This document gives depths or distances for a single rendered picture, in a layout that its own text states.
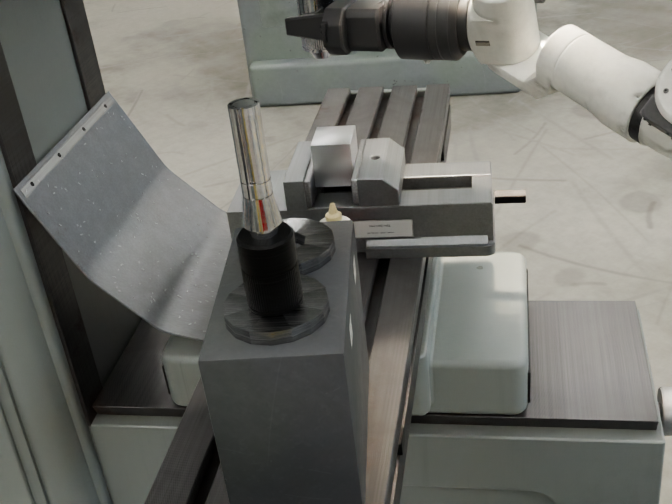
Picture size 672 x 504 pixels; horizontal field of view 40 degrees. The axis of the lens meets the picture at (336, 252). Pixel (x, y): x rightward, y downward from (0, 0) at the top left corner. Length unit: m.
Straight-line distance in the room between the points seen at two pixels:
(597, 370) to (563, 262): 1.64
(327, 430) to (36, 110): 0.65
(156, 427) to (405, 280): 0.43
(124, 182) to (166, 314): 0.22
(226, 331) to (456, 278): 0.64
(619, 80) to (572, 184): 2.47
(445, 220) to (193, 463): 0.46
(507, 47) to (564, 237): 2.06
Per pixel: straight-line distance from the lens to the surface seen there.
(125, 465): 1.44
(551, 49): 1.01
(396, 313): 1.11
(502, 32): 1.05
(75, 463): 1.42
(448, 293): 1.34
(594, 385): 1.32
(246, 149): 0.72
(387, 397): 0.99
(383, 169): 1.20
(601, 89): 0.97
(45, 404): 1.35
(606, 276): 2.91
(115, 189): 1.35
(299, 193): 1.20
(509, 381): 1.22
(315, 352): 0.75
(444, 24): 1.06
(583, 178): 3.47
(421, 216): 1.20
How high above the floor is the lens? 1.57
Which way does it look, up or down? 31 degrees down
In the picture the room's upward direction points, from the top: 7 degrees counter-clockwise
